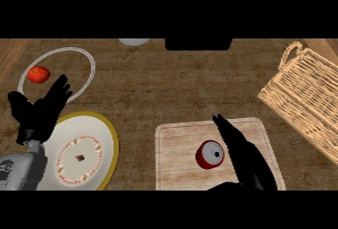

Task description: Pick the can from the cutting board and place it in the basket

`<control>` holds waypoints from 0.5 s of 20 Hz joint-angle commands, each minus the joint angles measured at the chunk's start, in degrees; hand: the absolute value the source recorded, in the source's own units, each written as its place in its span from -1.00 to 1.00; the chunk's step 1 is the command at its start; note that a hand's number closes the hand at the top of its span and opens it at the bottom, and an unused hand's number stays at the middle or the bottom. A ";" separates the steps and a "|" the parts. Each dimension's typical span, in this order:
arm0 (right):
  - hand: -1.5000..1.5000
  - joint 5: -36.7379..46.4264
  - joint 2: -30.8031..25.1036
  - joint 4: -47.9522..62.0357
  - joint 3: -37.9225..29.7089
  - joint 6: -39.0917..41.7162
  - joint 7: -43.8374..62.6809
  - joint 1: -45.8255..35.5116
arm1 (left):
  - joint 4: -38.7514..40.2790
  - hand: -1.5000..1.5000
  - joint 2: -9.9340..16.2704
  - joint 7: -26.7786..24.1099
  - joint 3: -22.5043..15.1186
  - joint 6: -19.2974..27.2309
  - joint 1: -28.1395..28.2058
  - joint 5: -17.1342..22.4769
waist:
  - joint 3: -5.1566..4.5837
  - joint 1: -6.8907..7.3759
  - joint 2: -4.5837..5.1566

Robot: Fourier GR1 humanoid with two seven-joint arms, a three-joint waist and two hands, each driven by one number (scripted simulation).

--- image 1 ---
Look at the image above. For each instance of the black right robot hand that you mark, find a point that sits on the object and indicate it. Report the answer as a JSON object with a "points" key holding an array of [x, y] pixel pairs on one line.
{"points": [[247, 158]]}

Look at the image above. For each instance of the white round object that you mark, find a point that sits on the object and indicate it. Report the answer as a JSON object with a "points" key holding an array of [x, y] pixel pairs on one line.
{"points": [[135, 41]]}

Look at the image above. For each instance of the white plate with yellow rim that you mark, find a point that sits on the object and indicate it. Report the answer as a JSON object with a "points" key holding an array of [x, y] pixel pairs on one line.
{"points": [[82, 155]]}

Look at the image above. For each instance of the wicker basket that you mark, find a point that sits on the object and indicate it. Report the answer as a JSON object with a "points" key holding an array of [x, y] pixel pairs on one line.
{"points": [[303, 98]]}

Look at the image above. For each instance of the pale wooden cutting board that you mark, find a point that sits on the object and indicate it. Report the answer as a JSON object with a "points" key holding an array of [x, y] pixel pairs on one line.
{"points": [[185, 161]]}

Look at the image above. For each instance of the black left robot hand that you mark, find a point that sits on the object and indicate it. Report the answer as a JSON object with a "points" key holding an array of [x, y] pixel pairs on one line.
{"points": [[39, 111]]}

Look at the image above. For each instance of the red tomato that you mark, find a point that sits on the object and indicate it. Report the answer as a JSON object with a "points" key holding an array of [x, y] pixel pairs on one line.
{"points": [[39, 74]]}

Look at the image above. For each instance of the black appliance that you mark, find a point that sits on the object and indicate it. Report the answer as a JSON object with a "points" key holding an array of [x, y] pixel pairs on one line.
{"points": [[198, 44]]}

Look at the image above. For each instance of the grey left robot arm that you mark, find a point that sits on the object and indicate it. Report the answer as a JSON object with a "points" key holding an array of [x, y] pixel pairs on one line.
{"points": [[22, 171]]}

